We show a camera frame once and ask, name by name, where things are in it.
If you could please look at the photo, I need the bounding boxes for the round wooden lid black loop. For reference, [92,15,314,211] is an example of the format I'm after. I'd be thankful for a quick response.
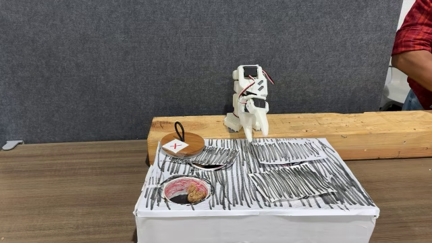
[160,121,206,159]

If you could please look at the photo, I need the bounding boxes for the white paper red cross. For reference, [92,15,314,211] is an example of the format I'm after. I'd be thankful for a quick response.
[161,138,190,155]

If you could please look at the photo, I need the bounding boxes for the brown debris clump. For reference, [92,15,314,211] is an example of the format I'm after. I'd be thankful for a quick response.
[186,183,207,204]

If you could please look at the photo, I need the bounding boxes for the scribbled paper sheet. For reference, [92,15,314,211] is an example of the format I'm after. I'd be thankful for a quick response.
[251,138,327,165]
[248,162,338,203]
[167,145,240,171]

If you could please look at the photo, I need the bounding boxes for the light wooden beam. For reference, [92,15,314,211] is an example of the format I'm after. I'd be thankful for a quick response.
[146,110,432,166]

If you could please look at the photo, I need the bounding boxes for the white box with black scribbles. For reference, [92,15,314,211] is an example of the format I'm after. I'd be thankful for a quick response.
[133,137,381,243]

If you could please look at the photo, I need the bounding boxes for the grey felt partition panel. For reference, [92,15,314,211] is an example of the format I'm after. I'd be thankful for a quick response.
[0,0,404,146]

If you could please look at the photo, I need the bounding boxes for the person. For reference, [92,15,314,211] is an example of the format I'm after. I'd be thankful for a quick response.
[391,0,432,111]

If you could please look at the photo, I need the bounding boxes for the grey partition foot bracket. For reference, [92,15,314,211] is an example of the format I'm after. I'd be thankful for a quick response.
[1,140,25,151]

